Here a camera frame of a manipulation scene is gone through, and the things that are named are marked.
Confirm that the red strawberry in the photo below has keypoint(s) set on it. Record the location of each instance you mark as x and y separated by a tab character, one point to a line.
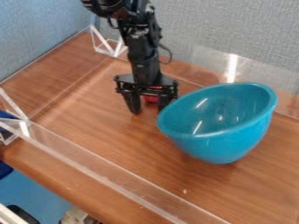
153	99

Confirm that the clear acrylic corner bracket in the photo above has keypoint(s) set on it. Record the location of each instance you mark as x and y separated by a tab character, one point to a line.
107	46

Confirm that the clear acrylic back barrier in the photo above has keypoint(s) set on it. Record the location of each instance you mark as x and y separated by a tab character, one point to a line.
206	67

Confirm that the clear acrylic left bracket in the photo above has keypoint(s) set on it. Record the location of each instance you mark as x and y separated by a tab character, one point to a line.
11	117

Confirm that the clear acrylic front barrier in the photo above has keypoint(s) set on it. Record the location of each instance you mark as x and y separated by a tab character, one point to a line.
106	190

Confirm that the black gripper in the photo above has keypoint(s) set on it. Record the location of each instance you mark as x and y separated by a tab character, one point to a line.
146	82

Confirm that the black white object below table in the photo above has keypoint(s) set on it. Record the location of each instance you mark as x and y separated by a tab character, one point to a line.
9	217

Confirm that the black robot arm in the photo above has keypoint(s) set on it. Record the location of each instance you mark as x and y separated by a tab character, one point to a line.
133	16

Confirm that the clear acrylic barrier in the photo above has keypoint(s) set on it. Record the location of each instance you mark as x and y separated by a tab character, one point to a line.
106	190
206	67

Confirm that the blue plastic bowl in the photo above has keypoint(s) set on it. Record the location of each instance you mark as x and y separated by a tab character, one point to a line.
218	122

